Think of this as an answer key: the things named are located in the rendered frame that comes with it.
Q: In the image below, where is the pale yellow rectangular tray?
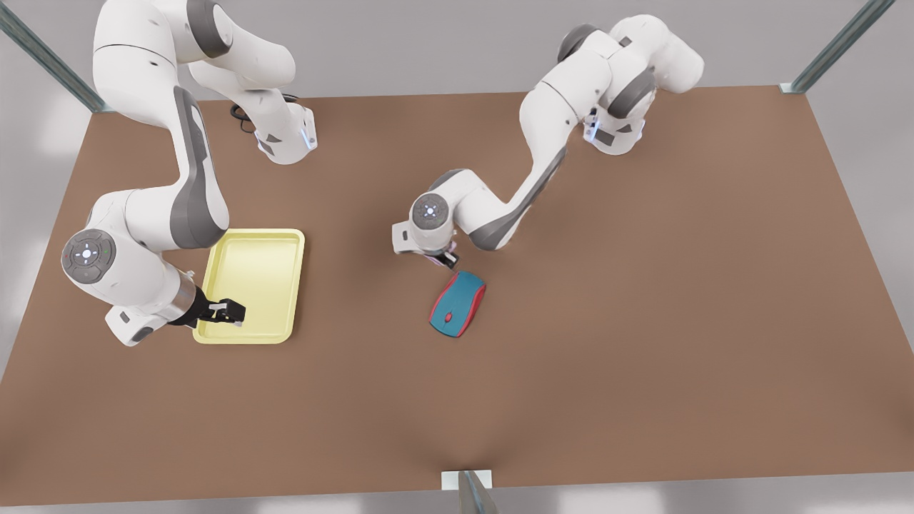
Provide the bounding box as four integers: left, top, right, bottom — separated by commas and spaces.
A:
193, 228, 306, 345

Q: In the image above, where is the teal and red computer mouse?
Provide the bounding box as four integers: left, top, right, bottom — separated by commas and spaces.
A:
428, 270, 488, 338

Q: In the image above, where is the black cable loop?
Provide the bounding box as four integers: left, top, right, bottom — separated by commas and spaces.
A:
230, 93, 299, 135

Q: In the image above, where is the silver frame post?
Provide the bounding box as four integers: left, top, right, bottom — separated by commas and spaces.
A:
780, 0, 896, 95
0, 6, 109, 115
441, 470, 493, 514

